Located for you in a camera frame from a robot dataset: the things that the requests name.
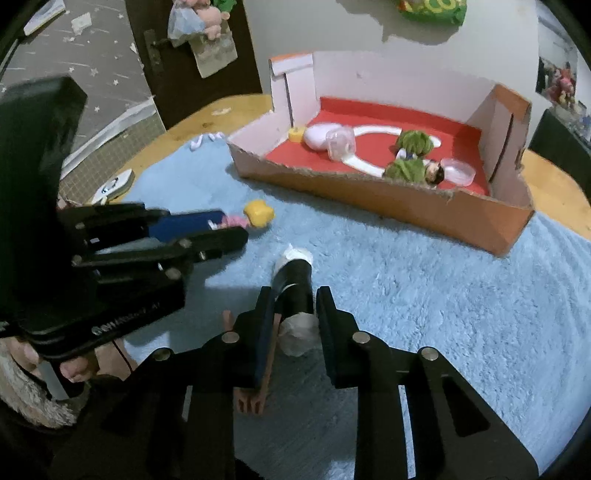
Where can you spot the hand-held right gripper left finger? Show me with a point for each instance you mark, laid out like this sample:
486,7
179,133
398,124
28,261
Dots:
265,337

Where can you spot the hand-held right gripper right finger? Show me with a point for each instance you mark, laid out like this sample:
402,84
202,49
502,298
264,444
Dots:
325,332

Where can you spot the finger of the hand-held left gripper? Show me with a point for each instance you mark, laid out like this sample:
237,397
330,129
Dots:
217,242
189,224

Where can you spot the blonde doll figure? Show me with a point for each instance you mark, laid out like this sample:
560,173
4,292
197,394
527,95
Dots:
258,213

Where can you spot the black and white cloth roll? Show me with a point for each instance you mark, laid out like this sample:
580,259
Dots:
295,281

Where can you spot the pink plastic clip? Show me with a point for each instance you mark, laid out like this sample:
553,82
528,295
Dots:
251,402

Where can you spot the small yellow toy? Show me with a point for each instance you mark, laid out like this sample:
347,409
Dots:
296,134

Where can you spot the orange cardboard box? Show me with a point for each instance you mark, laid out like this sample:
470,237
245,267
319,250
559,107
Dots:
369,203

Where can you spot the pink earbud case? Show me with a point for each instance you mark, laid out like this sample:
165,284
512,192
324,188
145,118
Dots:
316,136

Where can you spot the clear plastic cup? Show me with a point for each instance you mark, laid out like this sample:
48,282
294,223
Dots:
340,144

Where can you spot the green lettuce toy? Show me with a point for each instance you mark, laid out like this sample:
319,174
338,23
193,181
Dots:
415,142
406,170

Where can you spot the dark-haired doll figure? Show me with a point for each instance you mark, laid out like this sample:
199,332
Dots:
434,174

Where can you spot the clear round plastic container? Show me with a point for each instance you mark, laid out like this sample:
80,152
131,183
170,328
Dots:
459,173

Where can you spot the person's left forearm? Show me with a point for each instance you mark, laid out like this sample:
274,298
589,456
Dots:
27,401

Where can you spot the person's left hand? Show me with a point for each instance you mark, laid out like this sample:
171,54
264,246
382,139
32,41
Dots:
76,370

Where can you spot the white hair clip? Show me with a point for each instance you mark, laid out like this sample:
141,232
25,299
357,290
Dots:
196,143

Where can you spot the small pale sticker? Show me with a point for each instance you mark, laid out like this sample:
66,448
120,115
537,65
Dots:
220,111

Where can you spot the dark brown door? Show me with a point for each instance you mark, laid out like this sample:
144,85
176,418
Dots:
175,92

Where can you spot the light blue fluffy towel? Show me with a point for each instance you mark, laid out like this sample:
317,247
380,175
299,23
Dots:
461,323

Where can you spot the beige paper bag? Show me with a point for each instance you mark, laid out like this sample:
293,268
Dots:
214,55

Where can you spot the white book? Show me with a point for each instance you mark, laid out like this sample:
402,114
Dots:
44,16

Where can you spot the pale blue plastic bag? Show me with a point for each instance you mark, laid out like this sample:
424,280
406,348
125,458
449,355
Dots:
182,26

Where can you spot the pink plush toy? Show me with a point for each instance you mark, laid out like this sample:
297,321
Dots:
212,21
189,2

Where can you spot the green plush toy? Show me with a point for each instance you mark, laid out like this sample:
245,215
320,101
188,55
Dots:
226,3

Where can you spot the side table with dark cloth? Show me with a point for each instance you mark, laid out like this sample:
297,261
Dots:
554,138

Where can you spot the green shopping bag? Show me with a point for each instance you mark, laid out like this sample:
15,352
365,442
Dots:
434,9

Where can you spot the group of bottles and boxes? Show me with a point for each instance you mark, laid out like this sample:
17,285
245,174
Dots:
581,117

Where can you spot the red and pink plush figure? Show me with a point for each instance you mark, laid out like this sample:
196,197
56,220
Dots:
562,85

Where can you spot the wall mirror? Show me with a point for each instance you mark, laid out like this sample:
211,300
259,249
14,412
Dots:
556,37

